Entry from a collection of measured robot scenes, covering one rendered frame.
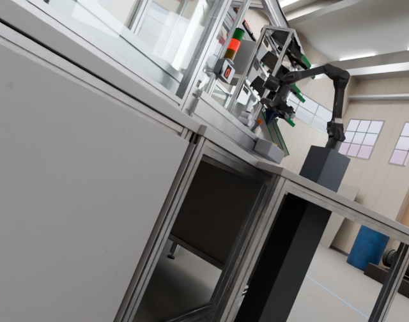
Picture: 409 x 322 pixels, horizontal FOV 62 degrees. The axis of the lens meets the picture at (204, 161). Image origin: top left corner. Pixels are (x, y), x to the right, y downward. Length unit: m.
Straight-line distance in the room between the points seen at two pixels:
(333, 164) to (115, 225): 1.15
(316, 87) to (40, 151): 11.24
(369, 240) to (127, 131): 7.97
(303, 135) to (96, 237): 10.83
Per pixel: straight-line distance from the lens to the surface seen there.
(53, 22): 0.63
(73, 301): 0.89
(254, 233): 1.28
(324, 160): 1.68
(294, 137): 11.26
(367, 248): 8.52
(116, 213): 0.83
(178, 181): 0.96
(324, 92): 11.93
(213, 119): 1.12
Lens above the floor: 0.76
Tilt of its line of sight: 1 degrees up
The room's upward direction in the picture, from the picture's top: 23 degrees clockwise
